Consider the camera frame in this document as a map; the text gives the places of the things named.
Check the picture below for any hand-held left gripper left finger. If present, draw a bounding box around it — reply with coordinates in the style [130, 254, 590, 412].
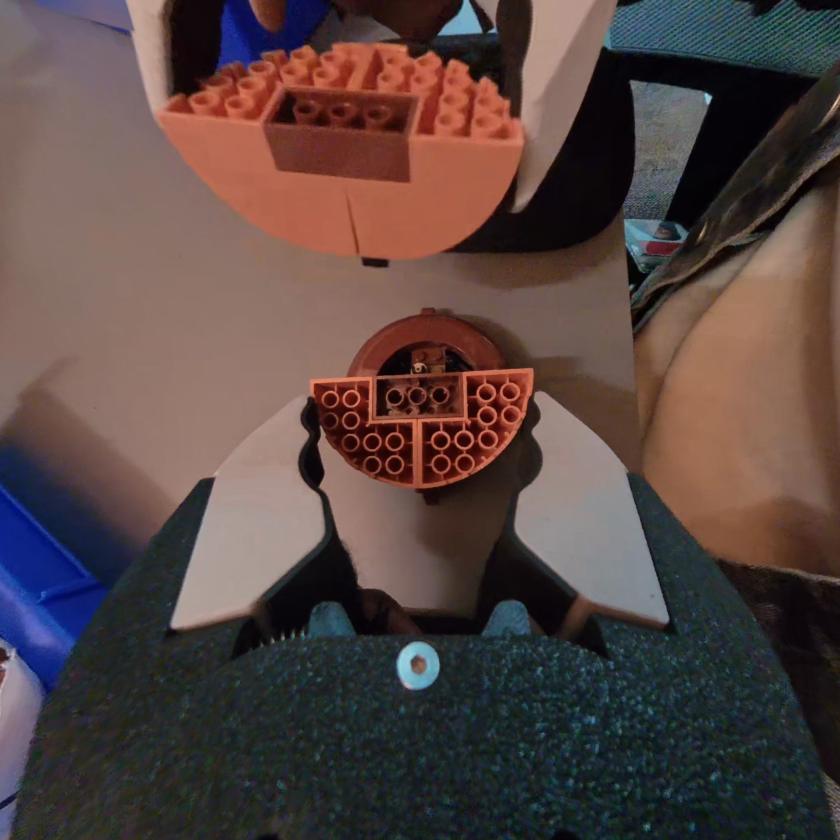
[168, 395, 337, 631]

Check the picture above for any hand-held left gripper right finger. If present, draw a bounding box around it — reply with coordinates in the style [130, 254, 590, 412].
[512, 395, 672, 639]

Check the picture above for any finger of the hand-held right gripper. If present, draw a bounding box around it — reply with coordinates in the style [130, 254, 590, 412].
[495, 0, 619, 214]
[123, 0, 221, 119]

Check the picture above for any round brown orange lego build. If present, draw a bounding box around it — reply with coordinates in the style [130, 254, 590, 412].
[310, 307, 536, 505]

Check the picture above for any orange half-round lego section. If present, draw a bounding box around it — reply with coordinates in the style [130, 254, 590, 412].
[157, 45, 526, 269]

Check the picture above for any blue bin with lego pieces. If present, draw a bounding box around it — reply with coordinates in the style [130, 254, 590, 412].
[0, 482, 109, 690]

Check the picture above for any black quilted armrest pad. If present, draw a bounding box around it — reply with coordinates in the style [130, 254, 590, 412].
[420, 33, 637, 256]

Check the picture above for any grey mesh office chair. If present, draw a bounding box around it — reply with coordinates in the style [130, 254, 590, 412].
[607, 0, 828, 221]

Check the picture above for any person's beige shirt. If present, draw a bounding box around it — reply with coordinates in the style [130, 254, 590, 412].
[633, 187, 840, 572]

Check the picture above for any red white packet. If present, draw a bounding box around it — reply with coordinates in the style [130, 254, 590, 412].
[625, 220, 690, 271]

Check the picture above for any torn white paper bag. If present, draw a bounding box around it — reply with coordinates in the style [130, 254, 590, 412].
[0, 640, 48, 811]

